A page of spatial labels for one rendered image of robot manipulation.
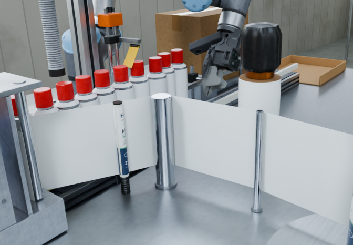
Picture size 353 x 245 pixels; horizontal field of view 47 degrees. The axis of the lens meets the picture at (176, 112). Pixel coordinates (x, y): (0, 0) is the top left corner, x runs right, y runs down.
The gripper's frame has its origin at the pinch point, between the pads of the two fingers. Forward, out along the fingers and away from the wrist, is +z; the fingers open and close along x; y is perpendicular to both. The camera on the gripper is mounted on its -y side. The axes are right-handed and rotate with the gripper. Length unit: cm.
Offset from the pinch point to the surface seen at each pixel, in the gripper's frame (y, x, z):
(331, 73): 14, 64, -27
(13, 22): -218, 53, -33
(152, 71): 1.5, -26.8, 1.8
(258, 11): -166, 301, -153
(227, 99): 5.0, 5.0, 0.0
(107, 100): 2.1, -38.7, 12.0
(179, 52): 1.3, -18.3, -6.1
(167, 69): 1.4, -21.5, -0.5
